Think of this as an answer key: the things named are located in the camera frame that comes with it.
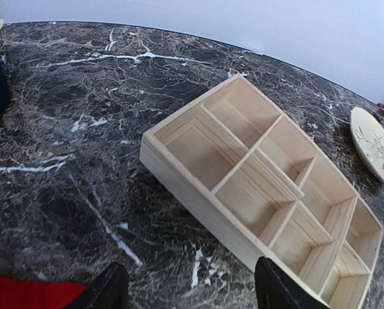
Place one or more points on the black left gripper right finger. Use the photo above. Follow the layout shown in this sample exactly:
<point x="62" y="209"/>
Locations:
<point x="275" y="289"/>

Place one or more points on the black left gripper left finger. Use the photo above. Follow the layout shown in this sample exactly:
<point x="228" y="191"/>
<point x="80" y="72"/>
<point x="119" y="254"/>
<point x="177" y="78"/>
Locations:
<point x="108" y="290"/>

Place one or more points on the plain red sock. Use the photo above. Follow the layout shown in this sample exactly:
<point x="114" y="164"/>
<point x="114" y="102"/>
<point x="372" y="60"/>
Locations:
<point x="37" y="294"/>

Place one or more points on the wooden compartment tray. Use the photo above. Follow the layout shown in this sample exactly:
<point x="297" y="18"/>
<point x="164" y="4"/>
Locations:
<point x="262" y="187"/>

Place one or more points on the cream painted ceramic plate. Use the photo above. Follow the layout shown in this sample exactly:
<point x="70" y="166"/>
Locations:
<point x="368" y="137"/>

